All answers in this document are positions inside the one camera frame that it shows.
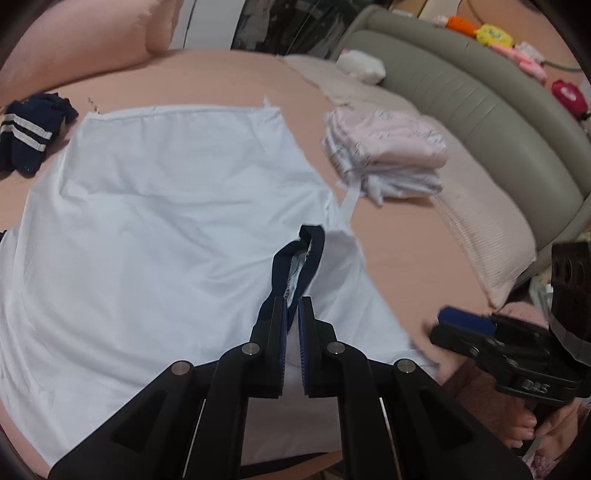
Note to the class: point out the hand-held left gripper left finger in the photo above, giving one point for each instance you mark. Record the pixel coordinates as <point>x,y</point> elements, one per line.
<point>280,332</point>

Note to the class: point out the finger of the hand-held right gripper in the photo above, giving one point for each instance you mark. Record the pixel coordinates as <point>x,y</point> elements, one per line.
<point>461,318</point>

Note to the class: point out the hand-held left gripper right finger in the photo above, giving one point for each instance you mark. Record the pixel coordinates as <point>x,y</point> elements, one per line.
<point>304,346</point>

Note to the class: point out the white shirt with navy trim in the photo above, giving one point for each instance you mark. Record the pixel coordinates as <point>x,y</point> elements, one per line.
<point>161,221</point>

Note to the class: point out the open closet with hanging clothes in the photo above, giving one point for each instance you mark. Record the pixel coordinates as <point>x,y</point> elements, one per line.
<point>300,23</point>

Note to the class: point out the person's right hand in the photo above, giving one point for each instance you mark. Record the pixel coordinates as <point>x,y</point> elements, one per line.
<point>519,431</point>

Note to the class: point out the pink sheeted bed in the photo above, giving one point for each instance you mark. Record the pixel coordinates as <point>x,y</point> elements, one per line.
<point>406,258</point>

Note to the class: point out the beige waffle blanket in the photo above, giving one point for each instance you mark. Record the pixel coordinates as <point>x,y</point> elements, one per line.
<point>332,83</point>
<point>480,221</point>

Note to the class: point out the pink printed folded pajama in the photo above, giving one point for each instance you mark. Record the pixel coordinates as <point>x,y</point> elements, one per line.
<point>392,138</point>

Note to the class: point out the grey green padded headboard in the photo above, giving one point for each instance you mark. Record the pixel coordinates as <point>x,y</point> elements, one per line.
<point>461,92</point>

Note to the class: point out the magenta plush toy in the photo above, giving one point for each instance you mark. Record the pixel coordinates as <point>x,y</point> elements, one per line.
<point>568,94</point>

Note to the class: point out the pink plush toy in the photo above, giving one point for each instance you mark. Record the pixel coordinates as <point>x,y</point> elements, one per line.
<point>521,57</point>

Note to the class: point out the small white folded cloth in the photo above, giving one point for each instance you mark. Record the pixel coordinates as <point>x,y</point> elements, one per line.
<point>360,67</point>

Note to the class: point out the yellow plush toy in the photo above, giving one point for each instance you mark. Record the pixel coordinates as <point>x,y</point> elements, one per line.
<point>495,36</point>

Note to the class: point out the orange carrot plush toy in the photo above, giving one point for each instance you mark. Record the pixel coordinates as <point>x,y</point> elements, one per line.
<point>461,24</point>

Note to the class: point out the white wardrobe door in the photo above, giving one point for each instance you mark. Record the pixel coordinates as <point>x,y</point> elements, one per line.
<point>207,23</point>

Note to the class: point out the navy skirt with white stripes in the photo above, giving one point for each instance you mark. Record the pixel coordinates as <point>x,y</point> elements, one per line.
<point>27,138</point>

